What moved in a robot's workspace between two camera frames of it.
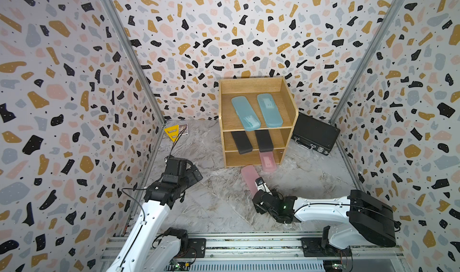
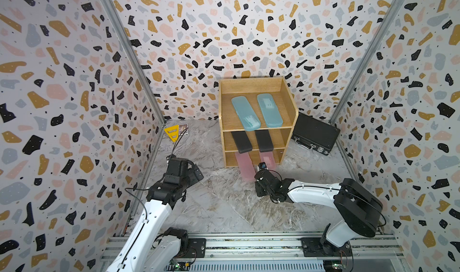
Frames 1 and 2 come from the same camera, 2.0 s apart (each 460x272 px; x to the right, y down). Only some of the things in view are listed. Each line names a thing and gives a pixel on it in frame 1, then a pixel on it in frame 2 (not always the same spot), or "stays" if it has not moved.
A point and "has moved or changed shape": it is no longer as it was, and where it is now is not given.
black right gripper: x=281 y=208 -> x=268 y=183
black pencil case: x=265 y=140 stays
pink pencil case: x=250 y=175 has moved or changed shape
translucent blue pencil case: x=272 y=114 stays
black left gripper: x=192 y=179 stays
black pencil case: x=242 y=141 stays
